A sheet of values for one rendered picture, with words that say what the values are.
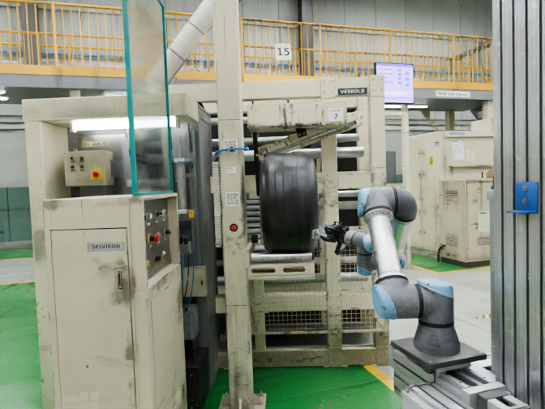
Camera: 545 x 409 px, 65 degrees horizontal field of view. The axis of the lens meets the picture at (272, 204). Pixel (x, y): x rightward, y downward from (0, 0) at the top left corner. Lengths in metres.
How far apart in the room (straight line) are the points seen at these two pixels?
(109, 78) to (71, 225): 5.92
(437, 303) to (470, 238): 5.10
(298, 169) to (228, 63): 0.70
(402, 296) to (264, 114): 1.53
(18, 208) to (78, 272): 9.70
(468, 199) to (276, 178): 4.64
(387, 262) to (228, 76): 1.38
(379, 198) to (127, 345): 1.15
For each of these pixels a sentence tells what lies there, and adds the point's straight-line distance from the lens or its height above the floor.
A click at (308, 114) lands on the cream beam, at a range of 2.65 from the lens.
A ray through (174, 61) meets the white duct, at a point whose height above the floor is 2.07.
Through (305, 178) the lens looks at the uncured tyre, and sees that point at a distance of 2.18.
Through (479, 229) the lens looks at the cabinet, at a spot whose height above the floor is 0.54.
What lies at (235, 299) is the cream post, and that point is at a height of 0.66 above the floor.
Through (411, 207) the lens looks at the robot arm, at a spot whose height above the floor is 1.19.
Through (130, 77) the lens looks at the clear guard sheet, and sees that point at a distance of 1.80.
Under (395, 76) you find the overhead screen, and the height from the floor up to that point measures 2.69.
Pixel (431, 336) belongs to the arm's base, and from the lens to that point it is 1.57.
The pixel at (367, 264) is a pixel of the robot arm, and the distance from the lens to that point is 2.02.
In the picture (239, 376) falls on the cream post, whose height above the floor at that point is 0.21.
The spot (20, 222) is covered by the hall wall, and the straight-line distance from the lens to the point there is 11.54.
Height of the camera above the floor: 1.31
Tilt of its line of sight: 3 degrees down
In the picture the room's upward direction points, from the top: 2 degrees counter-clockwise
